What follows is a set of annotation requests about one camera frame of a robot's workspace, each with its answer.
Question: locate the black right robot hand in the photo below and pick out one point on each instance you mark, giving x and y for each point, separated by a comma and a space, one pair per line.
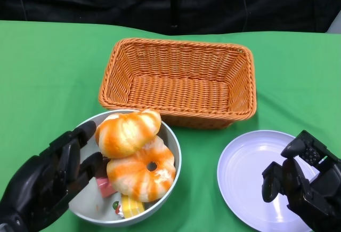
314, 194

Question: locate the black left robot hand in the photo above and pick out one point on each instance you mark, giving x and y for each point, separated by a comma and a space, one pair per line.
40, 189

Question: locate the grey round bowl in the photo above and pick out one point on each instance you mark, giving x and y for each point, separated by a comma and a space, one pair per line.
90, 202

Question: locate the small pink cake slice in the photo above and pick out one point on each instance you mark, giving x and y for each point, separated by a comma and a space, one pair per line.
105, 186

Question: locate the lavender round plate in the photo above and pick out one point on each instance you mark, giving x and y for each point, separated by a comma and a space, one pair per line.
242, 162

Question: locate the yellow cake slice with cherry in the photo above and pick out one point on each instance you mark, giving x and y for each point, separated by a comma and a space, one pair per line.
130, 206

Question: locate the orange wicker basket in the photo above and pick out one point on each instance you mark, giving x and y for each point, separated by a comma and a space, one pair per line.
181, 93

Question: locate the green tablecloth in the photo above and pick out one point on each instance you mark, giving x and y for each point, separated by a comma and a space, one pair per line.
53, 69

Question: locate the black backdrop curtain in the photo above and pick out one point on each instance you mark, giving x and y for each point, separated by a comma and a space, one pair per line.
106, 0

